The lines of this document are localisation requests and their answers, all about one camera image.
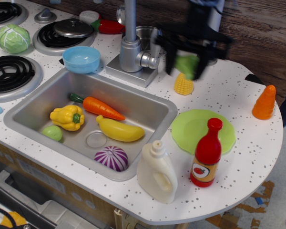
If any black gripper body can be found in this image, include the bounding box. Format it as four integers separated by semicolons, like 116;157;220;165
155;22;233;59

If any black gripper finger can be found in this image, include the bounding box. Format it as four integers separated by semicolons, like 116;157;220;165
165;46;177;75
193;52;214;80

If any green toy broccoli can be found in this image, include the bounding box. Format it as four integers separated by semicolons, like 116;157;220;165
174;55;200;80

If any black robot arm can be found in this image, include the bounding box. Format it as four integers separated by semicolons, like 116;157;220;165
155;0;233;80

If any light blue plastic bowl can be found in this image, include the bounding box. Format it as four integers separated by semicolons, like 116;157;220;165
62;46;101;74

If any grey support pole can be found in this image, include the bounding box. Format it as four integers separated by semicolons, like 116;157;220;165
203;0;225;66

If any yellow toy corn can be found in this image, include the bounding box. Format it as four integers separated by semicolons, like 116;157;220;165
174;73;194;95

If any small steel pot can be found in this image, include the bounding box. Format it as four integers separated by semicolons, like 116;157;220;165
120;25;167;56

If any silver toy faucet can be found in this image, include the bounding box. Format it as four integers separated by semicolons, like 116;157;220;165
105;0;161;88

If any red toy chili pepper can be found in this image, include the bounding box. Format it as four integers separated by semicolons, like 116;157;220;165
91;19;125;34

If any light green plastic plate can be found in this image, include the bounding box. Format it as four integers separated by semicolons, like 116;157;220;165
172;109;236;155

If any orange toy carrot cone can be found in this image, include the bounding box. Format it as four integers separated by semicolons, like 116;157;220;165
252;85;276;120

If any red toy ketchup bottle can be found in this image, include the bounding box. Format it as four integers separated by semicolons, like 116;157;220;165
190;118;223;187

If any yellow toy banana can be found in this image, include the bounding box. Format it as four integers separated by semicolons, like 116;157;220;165
96;115;145;142

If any stainless steel sink basin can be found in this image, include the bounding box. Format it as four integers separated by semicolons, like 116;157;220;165
4;69;177;181

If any orange toy carrot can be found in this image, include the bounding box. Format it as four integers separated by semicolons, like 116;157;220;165
69;93;125;120

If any steel pot lid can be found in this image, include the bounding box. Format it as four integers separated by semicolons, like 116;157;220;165
53;18;94;38

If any purple striped toy onion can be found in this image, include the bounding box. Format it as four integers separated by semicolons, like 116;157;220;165
94;146;128;172

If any yellow toy bell pepper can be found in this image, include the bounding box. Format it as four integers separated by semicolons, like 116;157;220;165
50;105;85;131

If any white toy detergent jug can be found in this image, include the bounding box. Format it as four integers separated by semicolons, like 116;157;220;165
136;140;178;204

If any back right stove burner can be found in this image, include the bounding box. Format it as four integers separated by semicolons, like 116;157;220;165
32;21;95;56

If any stove burner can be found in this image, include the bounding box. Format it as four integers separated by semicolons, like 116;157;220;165
0;55;43;103
32;21;95;56
0;2;29;29

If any grey stove knob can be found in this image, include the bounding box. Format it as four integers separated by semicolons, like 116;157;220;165
34;8;57;24

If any green toy apple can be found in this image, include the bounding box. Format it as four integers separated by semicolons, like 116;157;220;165
41;125;62;141

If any green toy cabbage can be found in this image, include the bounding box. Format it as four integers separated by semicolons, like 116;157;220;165
0;24;31;54

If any front left stove burner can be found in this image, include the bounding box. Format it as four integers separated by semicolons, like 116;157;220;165
0;55;43;103

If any back left stove burner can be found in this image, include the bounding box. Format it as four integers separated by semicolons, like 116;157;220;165
0;2;29;29

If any yellow object at bottom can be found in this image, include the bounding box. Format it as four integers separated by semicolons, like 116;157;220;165
0;211;27;228

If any toy oven door handle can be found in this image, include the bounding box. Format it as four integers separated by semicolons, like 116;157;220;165
0;170;57;229

